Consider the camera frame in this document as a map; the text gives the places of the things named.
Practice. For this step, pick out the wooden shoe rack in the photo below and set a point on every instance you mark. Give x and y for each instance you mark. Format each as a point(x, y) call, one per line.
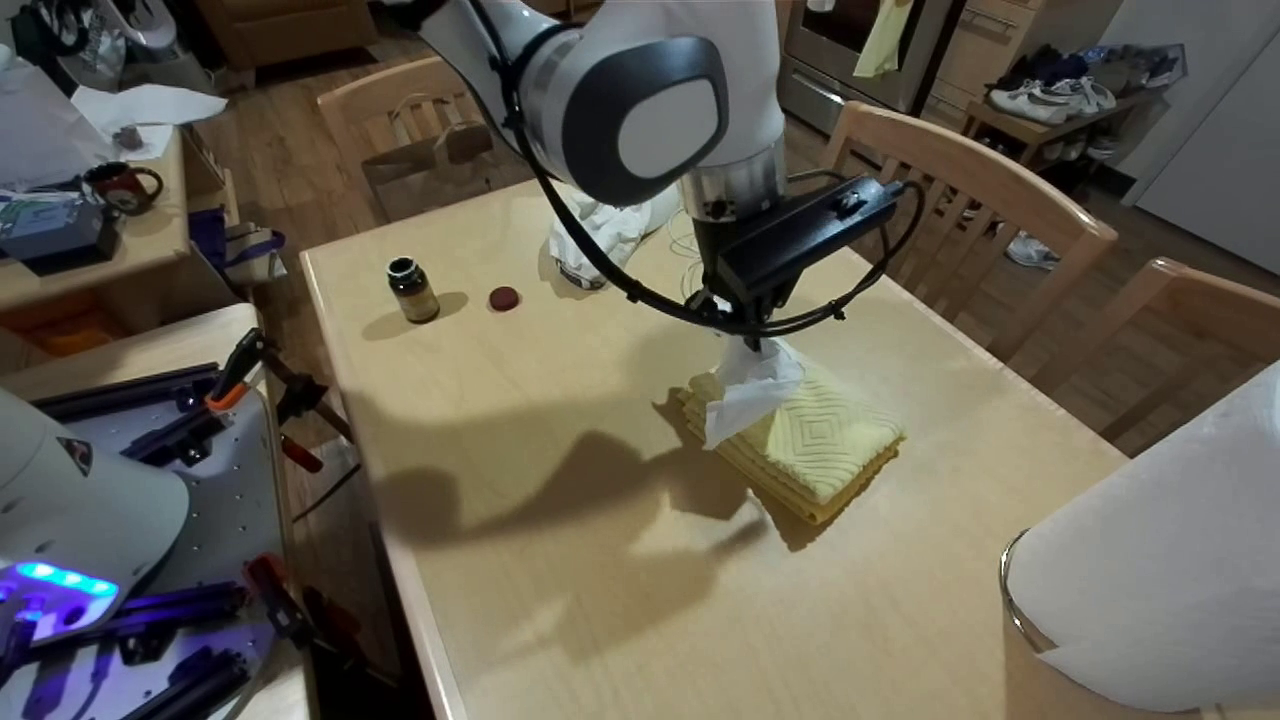
point(992, 126)

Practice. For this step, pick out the wooden drawer cabinet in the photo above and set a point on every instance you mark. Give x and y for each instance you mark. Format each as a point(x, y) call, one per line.
point(984, 55)

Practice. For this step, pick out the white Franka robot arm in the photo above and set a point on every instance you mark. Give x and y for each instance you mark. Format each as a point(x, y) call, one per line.
point(642, 83)

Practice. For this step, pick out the folded yellow towel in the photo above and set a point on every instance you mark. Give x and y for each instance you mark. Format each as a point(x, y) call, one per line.
point(826, 453)

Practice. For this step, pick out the black mug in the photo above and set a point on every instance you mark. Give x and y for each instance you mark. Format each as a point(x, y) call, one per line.
point(121, 190)

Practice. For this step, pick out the yellow-green hanging cloth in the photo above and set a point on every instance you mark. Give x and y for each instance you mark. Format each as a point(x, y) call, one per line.
point(880, 34)

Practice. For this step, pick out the dark bottle with label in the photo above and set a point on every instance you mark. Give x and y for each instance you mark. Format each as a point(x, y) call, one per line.
point(415, 295)

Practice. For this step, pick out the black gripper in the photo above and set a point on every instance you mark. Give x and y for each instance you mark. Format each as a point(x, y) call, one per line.
point(735, 261)

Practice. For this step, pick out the crumpled white cloth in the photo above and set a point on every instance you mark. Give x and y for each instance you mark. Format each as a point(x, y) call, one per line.
point(605, 225)

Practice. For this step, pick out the grey appliance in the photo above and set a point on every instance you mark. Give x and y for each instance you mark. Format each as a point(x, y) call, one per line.
point(826, 55)

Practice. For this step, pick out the small red cap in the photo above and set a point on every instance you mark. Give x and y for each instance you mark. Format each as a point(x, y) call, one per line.
point(501, 299)

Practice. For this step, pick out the wooden slat-back chair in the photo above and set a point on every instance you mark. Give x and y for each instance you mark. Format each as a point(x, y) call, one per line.
point(1203, 300)
point(960, 153)

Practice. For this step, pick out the white door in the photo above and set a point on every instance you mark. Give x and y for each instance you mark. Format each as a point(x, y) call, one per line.
point(1222, 122)

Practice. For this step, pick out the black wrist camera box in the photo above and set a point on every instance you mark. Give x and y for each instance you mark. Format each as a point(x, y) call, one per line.
point(843, 222)

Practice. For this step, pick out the white paper sheet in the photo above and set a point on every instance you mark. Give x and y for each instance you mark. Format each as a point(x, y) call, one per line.
point(141, 109)

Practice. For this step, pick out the grey-blue box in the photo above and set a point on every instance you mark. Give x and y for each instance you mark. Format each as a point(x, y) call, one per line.
point(48, 222)

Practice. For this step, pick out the wooden chair with curved back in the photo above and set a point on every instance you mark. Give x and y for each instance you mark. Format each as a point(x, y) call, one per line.
point(387, 93)

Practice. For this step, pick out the white shoes pair on rack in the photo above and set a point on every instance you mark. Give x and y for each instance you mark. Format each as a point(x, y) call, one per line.
point(1052, 99)

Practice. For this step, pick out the white sneaker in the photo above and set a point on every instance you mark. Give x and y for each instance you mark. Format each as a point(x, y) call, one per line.
point(1028, 252)

